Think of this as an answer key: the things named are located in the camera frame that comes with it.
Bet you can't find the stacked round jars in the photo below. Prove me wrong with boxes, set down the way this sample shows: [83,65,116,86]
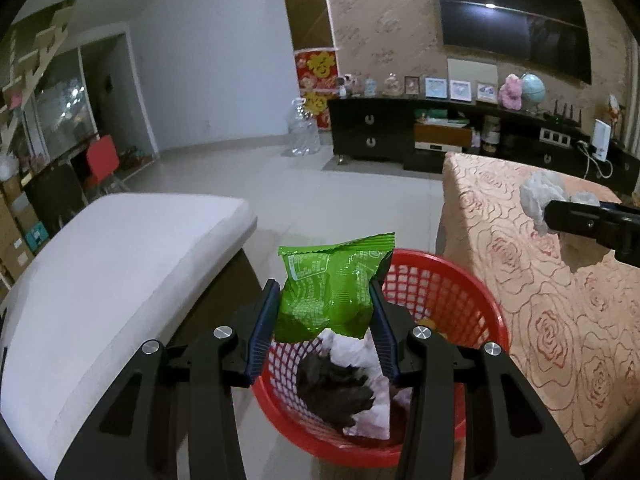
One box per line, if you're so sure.
[470,115,502,156]

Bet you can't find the peach floral tablecloth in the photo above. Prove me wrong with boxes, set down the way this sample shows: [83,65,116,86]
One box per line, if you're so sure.
[437,151,640,466]

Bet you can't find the white cushioned daybed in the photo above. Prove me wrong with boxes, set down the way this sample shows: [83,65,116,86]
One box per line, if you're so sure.
[0,192,258,480]

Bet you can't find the colourful toy pile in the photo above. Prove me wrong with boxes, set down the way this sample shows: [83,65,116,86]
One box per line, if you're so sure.
[120,146,151,166]

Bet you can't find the black chair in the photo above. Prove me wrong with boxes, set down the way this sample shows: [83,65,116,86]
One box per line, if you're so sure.
[25,162,88,231]

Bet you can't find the black plastic bag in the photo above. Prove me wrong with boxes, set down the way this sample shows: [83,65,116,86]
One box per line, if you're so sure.
[297,352,376,431]

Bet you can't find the white paper sheet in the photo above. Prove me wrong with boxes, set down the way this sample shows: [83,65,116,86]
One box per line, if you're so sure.
[320,330,416,441]

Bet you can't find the glass sliding door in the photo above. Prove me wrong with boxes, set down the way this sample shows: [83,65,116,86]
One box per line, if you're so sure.
[30,45,98,151]

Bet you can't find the white upright device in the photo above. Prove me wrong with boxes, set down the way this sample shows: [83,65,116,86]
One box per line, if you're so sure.
[592,118,612,162]

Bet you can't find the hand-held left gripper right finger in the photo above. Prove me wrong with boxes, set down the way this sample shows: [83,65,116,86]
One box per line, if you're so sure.
[369,277,586,480]

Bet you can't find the wall-mounted black television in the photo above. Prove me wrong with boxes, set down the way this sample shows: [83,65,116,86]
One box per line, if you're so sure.
[431,0,593,83]

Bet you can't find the pale green globe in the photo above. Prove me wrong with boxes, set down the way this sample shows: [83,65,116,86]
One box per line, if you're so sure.
[520,72,547,111]

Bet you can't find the green snack packet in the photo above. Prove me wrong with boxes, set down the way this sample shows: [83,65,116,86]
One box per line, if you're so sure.
[277,232,396,343]

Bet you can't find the red plastic mesh basket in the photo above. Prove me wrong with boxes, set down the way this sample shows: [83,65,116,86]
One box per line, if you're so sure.
[250,247,512,468]

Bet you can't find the brown fuzzy rug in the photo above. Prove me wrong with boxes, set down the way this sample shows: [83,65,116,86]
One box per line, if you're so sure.
[310,460,401,480]

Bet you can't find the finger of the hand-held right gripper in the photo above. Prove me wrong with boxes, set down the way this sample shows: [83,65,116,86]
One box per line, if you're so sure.
[600,202,640,221]
[544,200,608,235]

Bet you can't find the teal patterned box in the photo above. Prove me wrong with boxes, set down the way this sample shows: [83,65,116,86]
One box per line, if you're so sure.
[25,225,51,251]

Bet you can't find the clear plastic water jug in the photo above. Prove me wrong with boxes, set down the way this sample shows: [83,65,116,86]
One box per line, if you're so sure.
[285,98,321,157]

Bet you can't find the red festive wall poster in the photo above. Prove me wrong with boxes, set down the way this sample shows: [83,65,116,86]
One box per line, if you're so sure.
[295,49,338,131]

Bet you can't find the green flat box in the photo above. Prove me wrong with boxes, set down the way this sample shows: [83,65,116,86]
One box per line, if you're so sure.
[415,109,471,127]

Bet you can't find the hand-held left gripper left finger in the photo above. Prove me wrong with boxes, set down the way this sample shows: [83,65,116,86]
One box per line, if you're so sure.
[54,279,281,480]

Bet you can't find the black wifi router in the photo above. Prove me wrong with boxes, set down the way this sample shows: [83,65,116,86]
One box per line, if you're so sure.
[544,102,583,126]

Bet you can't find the red chair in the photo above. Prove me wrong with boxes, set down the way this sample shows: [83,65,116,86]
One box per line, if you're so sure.
[84,135,128,193]

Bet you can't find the pink plush toy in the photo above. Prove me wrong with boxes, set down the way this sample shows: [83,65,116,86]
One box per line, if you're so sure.
[498,74,524,110]

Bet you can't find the black television cabinet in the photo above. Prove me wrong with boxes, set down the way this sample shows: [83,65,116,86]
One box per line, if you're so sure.
[327,96,640,196]

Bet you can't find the stack of cardboard boxes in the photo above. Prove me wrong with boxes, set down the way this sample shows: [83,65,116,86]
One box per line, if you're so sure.
[0,175,51,281]

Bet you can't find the white tissue wad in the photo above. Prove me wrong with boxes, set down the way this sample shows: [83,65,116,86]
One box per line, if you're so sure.
[520,171,601,235]

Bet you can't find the white staircase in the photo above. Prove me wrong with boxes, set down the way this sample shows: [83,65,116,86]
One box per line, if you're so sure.
[0,0,78,161]

